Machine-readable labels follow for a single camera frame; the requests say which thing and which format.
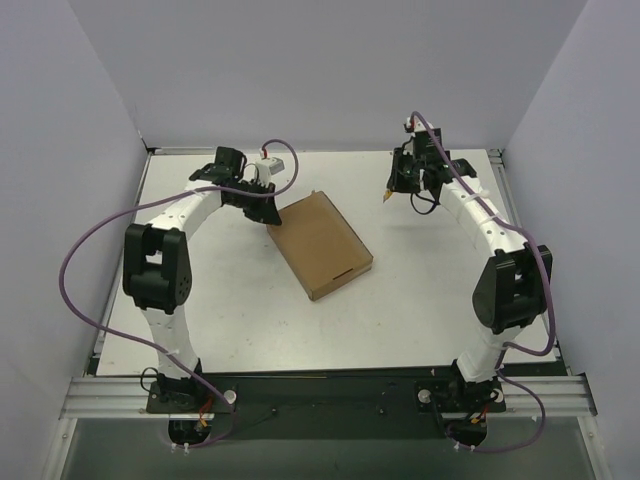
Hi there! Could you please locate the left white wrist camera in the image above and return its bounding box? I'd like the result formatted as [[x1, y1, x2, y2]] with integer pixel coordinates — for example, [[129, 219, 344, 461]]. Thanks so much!
[[253, 157, 285, 186]]

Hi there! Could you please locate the aluminium front rail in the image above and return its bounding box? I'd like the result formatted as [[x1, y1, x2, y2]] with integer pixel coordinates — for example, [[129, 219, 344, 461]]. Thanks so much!
[[61, 371, 597, 420]]

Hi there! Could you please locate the brown cardboard express box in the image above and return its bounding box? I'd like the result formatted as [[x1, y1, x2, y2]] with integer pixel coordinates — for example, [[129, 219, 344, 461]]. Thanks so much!
[[267, 191, 374, 301]]

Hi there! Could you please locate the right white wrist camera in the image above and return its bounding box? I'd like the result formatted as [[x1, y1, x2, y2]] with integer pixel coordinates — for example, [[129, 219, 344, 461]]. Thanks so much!
[[403, 114, 427, 135]]

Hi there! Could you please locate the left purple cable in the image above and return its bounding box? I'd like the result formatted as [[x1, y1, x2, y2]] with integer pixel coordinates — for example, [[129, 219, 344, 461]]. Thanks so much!
[[58, 138, 301, 449]]

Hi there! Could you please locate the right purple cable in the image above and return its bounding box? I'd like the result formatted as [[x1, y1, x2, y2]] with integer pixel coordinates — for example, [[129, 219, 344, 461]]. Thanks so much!
[[409, 109, 559, 454]]

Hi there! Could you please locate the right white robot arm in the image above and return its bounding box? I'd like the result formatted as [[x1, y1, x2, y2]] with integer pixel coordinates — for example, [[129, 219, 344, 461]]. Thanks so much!
[[384, 117, 552, 385]]

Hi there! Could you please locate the purple cable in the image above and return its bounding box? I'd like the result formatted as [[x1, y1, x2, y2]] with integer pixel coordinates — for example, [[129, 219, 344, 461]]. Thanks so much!
[[58, 138, 301, 449], [409, 109, 559, 454]]

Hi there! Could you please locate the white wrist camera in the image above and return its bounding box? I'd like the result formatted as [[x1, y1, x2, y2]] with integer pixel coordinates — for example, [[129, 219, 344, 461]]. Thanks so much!
[[253, 157, 285, 186], [403, 114, 427, 135]]

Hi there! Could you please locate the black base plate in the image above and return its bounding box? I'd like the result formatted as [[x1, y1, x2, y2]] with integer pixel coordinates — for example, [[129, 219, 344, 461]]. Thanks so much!
[[146, 369, 506, 445]]

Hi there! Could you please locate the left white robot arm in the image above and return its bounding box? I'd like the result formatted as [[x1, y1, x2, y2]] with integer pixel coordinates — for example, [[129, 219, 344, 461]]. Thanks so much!
[[123, 147, 284, 412]]

